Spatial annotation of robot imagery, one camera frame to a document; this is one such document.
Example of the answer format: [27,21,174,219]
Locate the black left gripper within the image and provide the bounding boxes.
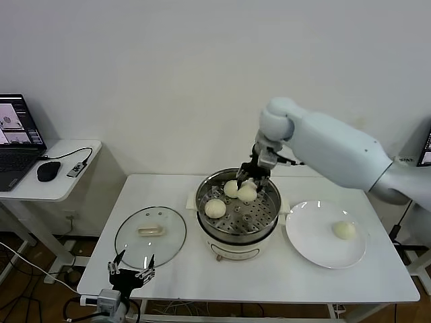
[107,250,156,299]

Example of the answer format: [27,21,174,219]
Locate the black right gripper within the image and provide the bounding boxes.
[236,143,272,195]

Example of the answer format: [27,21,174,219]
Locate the white steamed baozi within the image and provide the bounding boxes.
[203,199,227,219]
[224,180,241,199]
[237,186,257,204]
[331,220,356,240]

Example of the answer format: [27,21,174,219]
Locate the glass pot lid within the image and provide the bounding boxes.
[114,206,187,270]

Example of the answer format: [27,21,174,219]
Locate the steel steamer basket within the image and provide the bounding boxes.
[185,168,290,237]

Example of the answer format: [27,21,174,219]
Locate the white round plate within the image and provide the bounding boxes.
[285,201,367,269]

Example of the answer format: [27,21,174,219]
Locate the white side table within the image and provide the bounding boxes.
[0,139,126,275]

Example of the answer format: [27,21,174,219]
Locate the grey usb hub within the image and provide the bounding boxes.
[66,162,87,178]

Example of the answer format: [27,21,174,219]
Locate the black computer mouse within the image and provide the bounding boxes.
[36,161,62,183]

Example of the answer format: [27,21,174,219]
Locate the black open laptop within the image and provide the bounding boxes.
[0,94,47,192]

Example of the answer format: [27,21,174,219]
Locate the dark laptop with lit screen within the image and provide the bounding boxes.
[417,127,431,168]

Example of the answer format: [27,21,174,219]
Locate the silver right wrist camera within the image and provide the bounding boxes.
[257,149,279,169]

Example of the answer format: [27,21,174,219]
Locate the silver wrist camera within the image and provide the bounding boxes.
[257,149,279,169]
[96,289,121,312]

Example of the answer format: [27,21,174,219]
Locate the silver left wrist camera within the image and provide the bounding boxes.
[96,289,121,312]

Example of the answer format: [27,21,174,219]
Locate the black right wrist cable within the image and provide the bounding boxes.
[275,153,306,166]

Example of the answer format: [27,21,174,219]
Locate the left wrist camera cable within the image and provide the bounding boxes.
[63,294,98,320]

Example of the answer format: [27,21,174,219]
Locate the white floor cable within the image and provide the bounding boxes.
[0,241,85,297]

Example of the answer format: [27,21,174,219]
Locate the black usb cable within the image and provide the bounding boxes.
[38,147,94,166]

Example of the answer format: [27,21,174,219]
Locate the white main table frame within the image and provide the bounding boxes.
[129,299,347,323]

